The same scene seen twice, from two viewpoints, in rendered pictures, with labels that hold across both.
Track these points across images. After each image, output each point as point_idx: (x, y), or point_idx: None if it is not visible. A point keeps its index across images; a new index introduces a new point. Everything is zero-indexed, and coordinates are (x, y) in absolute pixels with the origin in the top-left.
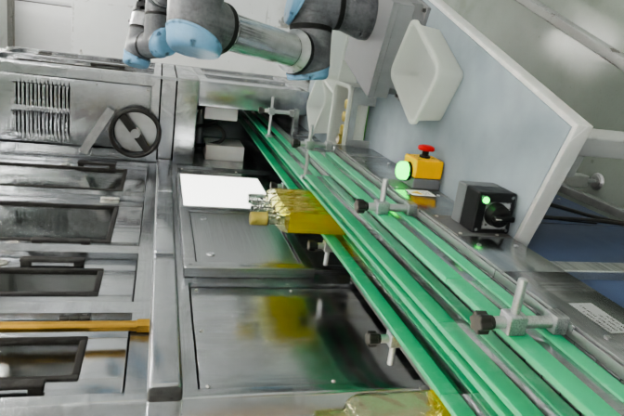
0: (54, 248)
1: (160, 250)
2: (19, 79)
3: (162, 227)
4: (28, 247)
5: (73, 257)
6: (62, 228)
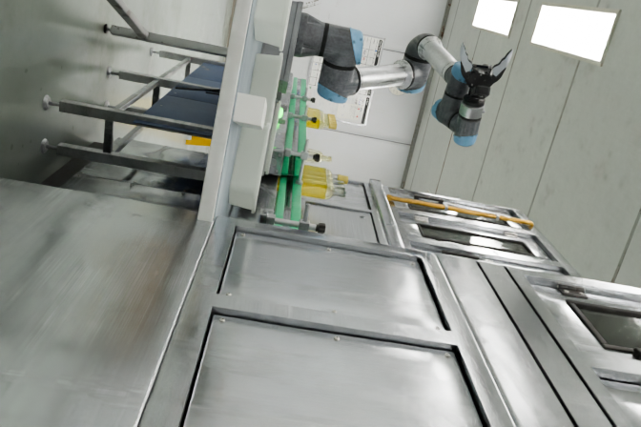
0: (458, 246)
1: (394, 226)
2: None
3: (399, 243)
4: (473, 249)
5: (442, 238)
6: None
